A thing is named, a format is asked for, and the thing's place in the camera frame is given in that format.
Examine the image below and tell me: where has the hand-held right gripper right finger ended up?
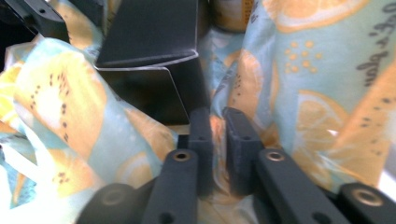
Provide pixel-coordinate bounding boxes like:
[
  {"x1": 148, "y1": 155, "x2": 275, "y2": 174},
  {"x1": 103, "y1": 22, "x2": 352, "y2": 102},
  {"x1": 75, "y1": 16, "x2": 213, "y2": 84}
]
[{"x1": 222, "y1": 106, "x2": 265, "y2": 197}]

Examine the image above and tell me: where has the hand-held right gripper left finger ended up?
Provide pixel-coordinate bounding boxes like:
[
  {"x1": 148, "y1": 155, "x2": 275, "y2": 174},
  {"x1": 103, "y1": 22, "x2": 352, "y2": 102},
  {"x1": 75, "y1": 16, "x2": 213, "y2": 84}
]
[{"x1": 177, "y1": 106, "x2": 216, "y2": 197}]

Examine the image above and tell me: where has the orange-print teal fabric bag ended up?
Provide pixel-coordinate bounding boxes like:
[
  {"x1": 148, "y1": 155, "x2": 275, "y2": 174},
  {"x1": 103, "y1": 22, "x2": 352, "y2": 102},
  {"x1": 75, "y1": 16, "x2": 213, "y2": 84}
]
[{"x1": 0, "y1": 0, "x2": 396, "y2": 224}]

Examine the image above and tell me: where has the black rectangular box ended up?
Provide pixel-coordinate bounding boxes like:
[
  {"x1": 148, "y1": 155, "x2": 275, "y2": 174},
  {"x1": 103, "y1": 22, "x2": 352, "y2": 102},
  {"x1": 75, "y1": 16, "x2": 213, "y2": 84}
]
[{"x1": 94, "y1": 0, "x2": 213, "y2": 125}]

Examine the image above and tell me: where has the orange juice bottle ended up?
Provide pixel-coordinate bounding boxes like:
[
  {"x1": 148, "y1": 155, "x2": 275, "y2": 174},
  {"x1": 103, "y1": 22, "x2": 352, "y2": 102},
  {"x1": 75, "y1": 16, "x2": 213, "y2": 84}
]
[{"x1": 209, "y1": 0, "x2": 253, "y2": 34}]

